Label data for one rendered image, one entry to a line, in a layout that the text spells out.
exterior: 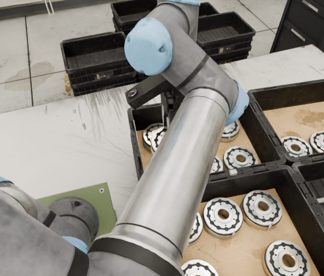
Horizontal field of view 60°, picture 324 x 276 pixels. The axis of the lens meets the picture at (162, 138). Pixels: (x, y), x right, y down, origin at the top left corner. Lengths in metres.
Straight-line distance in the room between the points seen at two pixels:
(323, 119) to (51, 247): 1.04
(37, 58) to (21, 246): 2.78
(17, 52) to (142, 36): 2.72
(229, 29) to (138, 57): 1.79
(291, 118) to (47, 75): 2.11
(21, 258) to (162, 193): 0.14
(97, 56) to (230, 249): 1.48
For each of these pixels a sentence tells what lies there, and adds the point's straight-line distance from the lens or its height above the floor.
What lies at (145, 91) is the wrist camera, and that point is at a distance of 0.61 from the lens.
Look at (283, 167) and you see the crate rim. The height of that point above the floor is 0.93.
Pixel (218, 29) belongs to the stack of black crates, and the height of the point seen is 0.49.
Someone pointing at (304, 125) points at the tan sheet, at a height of 0.83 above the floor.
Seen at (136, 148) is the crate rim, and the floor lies 0.93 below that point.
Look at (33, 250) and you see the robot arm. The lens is 0.21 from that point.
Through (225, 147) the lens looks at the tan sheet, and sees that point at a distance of 0.94.
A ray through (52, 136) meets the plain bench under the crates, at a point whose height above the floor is 0.70.
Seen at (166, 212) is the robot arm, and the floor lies 1.30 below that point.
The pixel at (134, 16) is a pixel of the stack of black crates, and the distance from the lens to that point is 2.33.
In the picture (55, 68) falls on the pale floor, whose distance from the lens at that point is 2.77.
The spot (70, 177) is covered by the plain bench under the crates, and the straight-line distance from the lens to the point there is 1.06.
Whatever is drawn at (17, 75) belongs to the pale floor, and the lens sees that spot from 2.82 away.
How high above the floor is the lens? 1.56
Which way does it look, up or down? 51 degrees down
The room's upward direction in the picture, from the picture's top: straight up
